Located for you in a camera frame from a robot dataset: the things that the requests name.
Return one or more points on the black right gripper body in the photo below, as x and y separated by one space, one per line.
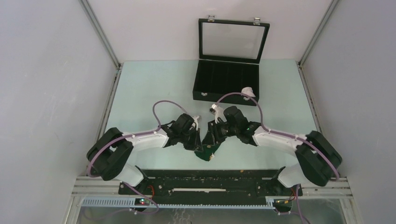
224 131

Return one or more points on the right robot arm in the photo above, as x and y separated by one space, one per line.
318 160

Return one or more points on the green snowman sock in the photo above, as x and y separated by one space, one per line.
209 151

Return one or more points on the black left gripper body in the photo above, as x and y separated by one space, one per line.
188 139

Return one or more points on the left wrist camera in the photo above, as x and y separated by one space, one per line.
196 121

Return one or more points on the black display case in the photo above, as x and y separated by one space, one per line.
229 56

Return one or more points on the aluminium frame post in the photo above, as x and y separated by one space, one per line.
86 6
322 24

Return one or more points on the white sock with black stripes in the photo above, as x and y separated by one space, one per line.
248 91

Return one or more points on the right aluminium frame post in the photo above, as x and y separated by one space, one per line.
322 24

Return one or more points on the left aluminium frame post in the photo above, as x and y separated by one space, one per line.
86 6

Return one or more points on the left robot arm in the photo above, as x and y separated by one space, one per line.
109 157

